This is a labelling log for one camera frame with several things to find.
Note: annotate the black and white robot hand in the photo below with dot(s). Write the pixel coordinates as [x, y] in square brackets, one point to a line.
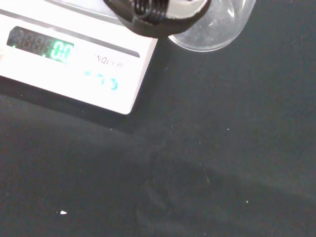
[153, 23]

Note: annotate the white electronic balance steel pan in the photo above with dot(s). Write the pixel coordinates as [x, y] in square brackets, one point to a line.
[98, 81]

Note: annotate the black bench cloth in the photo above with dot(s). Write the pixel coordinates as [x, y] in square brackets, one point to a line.
[222, 148]

